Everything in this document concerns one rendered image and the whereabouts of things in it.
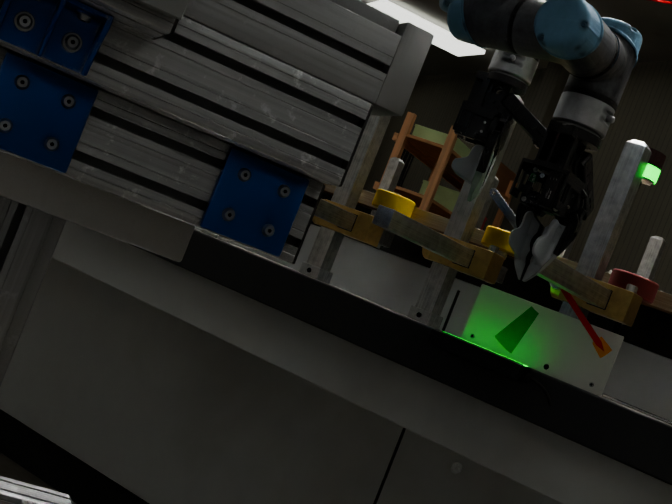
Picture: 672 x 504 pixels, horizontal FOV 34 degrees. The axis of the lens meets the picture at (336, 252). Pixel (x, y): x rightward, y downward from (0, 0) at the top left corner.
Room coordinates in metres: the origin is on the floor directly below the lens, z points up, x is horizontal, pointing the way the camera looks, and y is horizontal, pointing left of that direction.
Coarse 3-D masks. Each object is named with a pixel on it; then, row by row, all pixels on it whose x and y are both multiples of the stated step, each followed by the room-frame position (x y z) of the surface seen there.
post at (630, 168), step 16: (640, 144) 1.74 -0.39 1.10; (624, 160) 1.75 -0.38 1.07; (640, 160) 1.74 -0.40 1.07; (624, 176) 1.74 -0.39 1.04; (640, 176) 1.76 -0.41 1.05; (608, 192) 1.75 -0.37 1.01; (624, 192) 1.74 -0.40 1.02; (608, 208) 1.75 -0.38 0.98; (624, 208) 1.74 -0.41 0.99; (608, 224) 1.74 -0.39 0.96; (592, 240) 1.75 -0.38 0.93; (608, 240) 1.74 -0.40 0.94; (592, 256) 1.74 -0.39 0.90; (608, 256) 1.75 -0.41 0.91; (592, 272) 1.74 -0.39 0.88
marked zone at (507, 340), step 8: (528, 312) 1.77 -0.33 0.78; (536, 312) 1.77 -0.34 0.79; (520, 320) 1.78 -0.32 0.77; (528, 320) 1.77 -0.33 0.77; (504, 328) 1.79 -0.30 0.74; (512, 328) 1.78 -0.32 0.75; (520, 328) 1.77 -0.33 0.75; (528, 328) 1.77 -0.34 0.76; (496, 336) 1.79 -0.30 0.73; (504, 336) 1.79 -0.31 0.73; (512, 336) 1.78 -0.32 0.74; (520, 336) 1.77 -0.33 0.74; (504, 344) 1.78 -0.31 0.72; (512, 344) 1.78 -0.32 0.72
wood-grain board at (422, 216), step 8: (328, 184) 2.24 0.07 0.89; (328, 192) 2.25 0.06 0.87; (368, 192) 2.18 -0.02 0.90; (360, 200) 2.19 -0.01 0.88; (368, 200) 2.18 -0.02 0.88; (376, 208) 2.17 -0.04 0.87; (416, 208) 2.12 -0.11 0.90; (416, 216) 2.11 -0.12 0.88; (424, 216) 2.10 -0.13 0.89; (432, 216) 2.10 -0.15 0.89; (440, 216) 2.09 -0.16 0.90; (424, 224) 2.10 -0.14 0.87; (432, 224) 2.09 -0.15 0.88; (440, 224) 2.08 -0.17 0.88; (440, 232) 2.12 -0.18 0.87; (480, 232) 2.03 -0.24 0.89; (472, 240) 2.04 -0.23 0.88; (480, 240) 2.03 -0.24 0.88; (568, 264) 1.93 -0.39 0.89; (576, 264) 1.92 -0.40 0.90; (608, 280) 1.89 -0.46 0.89; (656, 296) 1.84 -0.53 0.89; (664, 296) 1.83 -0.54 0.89; (648, 304) 1.85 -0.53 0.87; (656, 304) 1.83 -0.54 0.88; (664, 304) 1.83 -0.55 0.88
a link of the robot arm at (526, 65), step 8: (496, 56) 1.79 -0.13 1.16; (504, 56) 1.78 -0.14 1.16; (512, 56) 1.77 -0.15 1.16; (520, 56) 1.77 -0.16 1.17; (496, 64) 1.79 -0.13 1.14; (504, 64) 1.78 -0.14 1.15; (512, 64) 1.77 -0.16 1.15; (520, 64) 1.77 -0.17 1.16; (528, 64) 1.78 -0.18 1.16; (536, 64) 1.79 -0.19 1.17; (504, 72) 1.78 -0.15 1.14; (512, 72) 1.77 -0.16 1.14; (520, 72) 1.78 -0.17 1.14; (528, 72) 1.78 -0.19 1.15; (520, 80) 1.78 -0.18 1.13; (528, 80) 1.79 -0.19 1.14
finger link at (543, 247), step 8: (552, 224) 1.44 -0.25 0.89; (560, 224) 1.45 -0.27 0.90; (544, 232) 1.46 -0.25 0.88; (552, 232) 1.45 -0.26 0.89; (560, 232) 1.45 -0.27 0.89; (536, 240) 1.42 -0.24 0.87; (544, 240) 1.44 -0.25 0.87; (552, 240) 1.45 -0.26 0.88; (536, 248) 1.43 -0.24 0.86; (544, 248) 1.44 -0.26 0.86; (552, 248) 1.45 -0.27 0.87; (536, 256) 1.44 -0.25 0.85; (544, 256) 1.45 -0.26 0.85; (552, 256) 1.45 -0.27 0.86; (536, 264) 1.46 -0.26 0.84; (544, 264) 1.45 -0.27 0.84; (528, 272) 1.46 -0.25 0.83; (536, 272) 1.46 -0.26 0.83
